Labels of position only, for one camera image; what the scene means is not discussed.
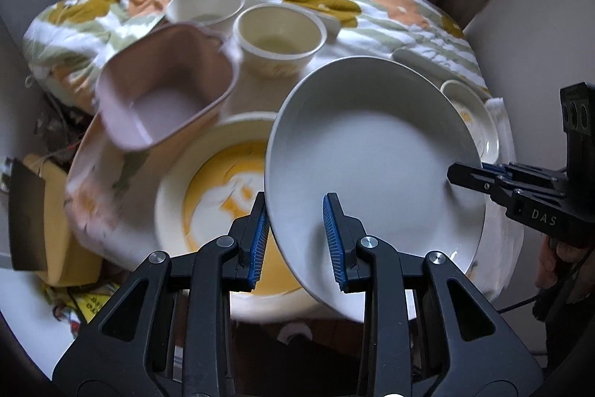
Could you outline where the yellow printed packet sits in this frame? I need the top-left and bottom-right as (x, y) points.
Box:
(44, 281), (112, 324)

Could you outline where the white tape roll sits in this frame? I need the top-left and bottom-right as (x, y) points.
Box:
(278, 323), (313, 343)

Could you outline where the white round bowl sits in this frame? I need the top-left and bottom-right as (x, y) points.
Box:
(165, 0), (245, 37)

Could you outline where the yellow box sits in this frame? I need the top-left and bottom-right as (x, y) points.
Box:
(23, 153), (103, 286)

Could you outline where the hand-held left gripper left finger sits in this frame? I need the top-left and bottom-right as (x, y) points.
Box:
(51, 191), (271, 397)

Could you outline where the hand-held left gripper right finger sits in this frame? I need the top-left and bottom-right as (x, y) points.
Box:
(322, 192), (544, 397)

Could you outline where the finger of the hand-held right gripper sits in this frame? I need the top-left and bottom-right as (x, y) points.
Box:
(447, 163), (517, 212)
(481, 163), (568, 186)

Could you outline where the white floral tablecloth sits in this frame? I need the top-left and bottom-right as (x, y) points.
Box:
(65, 29), (526, 305)

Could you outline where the plain white plate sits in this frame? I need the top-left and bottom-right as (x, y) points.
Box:
(264, 57), (489, 323)

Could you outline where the small white floral plate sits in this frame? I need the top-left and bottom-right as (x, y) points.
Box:
(439, 80), (502, 167)

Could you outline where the black cable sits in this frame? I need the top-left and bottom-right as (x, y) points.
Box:
(497, 285), (549, 314)

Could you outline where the person's right hand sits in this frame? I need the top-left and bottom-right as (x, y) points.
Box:
(539, 234), (583, 292)

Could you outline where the pink square bowl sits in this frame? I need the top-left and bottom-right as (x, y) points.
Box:
(95, 24), (240, 152)

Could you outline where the dark flat panel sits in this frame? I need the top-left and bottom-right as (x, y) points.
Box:
(8, 157), (47, 272)

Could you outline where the large white plate yellow print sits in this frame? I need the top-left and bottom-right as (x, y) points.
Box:
(154, 112), (321, 323)

